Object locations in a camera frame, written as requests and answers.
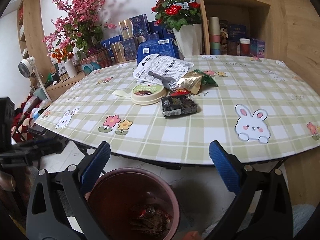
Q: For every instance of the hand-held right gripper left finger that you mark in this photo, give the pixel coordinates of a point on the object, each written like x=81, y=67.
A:
x=96, y=166

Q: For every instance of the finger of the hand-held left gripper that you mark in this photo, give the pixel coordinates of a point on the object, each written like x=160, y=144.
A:
x=42, y=147

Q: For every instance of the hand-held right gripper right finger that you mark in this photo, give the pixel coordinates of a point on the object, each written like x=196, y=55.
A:
x=223, y=166

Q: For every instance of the brown pink-rimmed waste bin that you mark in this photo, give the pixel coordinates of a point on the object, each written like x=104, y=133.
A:
x=112, y=200

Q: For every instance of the black snack packet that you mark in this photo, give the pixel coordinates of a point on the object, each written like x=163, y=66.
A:
x=178, y=105

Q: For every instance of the cream round lid green label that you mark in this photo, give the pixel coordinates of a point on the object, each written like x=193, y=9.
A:
x=147, y=97

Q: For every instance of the red snack wrapper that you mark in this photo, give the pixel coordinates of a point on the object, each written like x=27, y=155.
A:
x=181, y=91

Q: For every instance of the gold foil snack wrapper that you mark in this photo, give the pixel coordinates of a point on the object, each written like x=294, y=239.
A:
x=191, y=82

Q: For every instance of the black plastic fork clear wrapper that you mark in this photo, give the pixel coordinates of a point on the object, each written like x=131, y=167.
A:
x=156, y=76

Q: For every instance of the white printed plastic packaging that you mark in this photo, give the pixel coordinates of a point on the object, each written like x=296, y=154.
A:
x=162, y=65

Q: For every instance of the dark grey box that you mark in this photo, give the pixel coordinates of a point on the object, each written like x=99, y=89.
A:
x=42, y=132

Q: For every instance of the green plaid bunny tablecloth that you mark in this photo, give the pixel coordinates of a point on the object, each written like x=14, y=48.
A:
x=200, y=130

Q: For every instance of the small white desk fan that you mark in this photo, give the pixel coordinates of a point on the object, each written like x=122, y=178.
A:
x=25, y=66

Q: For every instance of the low wooden sideboard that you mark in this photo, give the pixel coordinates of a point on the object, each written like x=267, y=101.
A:
x=62, y=86

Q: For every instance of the row of small bottles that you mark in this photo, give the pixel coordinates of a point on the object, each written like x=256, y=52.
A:
x=62, y=75

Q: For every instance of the crumpled red brown wrappers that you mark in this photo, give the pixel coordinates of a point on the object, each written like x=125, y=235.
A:
x=150, y=217

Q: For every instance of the white cylindrical vase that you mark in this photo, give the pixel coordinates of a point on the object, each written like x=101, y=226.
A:
x=71, y=68

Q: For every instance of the orange flowers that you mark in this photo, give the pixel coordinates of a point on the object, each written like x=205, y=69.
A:
x=61, y=53

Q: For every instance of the teal plastic bowls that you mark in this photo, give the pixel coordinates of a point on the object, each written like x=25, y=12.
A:
x=91, y=69

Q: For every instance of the wooden bookshelf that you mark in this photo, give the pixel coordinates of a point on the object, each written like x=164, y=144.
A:
x=32, y=30

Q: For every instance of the variegated green leaf plant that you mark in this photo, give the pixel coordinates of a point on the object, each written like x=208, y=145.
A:
x=87, y=37

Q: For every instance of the dark glass jar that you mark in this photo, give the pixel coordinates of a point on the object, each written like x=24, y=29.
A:
x=233, y=48

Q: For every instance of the red jar white lid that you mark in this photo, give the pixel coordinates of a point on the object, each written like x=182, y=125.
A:
x=245, y=48

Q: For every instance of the purple blue small box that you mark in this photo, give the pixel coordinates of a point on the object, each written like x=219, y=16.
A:
x=257, y=47

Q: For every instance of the stack of pastel cups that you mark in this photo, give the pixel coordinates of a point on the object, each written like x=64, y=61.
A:
x=214, y=37

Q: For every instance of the white faceted vase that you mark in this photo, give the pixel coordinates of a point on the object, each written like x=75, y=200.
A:
x=187, y=40

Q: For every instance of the blue cardboard box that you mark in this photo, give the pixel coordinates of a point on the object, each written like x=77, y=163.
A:
x=162, y=48

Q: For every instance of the dark blue printed box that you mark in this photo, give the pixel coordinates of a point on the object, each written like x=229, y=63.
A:
x=236, y=32

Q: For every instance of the pink blossom bouquet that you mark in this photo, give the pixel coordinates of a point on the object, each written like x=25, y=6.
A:
x=85, y=2

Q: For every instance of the stack of blue gift boxes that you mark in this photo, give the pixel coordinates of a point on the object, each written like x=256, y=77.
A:
x=136, y=26

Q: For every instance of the wooden shelf unit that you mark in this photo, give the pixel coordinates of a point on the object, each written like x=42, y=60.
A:
x=287, y=30

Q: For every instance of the red rose plant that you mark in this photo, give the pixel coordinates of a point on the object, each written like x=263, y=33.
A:
x=175, y=12

